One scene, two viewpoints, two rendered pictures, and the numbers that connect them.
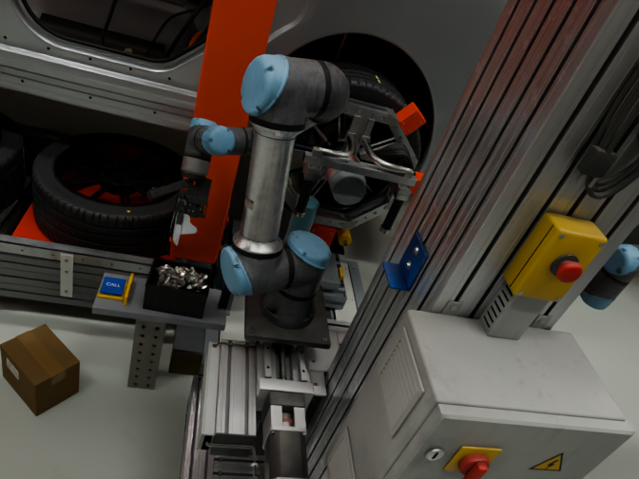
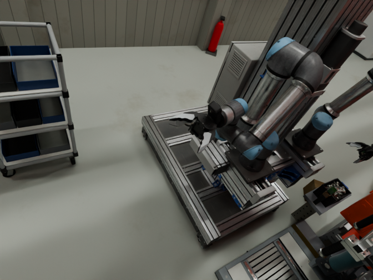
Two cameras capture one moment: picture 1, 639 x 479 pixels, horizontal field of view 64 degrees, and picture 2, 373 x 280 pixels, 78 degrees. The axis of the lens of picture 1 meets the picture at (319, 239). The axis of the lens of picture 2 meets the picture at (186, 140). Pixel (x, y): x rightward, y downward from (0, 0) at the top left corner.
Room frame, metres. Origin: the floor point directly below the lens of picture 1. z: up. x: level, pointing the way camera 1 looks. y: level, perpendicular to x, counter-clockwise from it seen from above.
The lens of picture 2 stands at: (1.84, -1.21, 1.76)
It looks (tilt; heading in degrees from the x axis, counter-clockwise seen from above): 46 degrees down; 154
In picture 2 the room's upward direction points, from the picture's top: 20 degrees clockwise
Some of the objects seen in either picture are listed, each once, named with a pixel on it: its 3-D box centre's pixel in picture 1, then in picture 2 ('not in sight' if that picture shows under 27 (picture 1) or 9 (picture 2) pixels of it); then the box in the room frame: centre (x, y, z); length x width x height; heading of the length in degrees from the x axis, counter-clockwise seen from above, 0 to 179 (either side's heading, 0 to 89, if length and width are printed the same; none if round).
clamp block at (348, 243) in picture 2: (400, 187); (355, 247); (1.70, -0.21, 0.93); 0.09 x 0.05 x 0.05; 18
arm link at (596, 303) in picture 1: (599, 283); (227, 129); (1.21, -0.74, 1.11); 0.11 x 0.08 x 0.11; 33
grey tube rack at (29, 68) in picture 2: not in sight; (26, 108); (0.49, -1.79, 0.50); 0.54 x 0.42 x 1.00; 108
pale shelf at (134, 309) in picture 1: (164, 301); (327, 195); (1.23, 0.42, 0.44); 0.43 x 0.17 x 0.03; 108
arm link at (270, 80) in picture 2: not in sight; (263, 96); (1.05, -0.53, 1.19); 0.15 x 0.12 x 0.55; 33
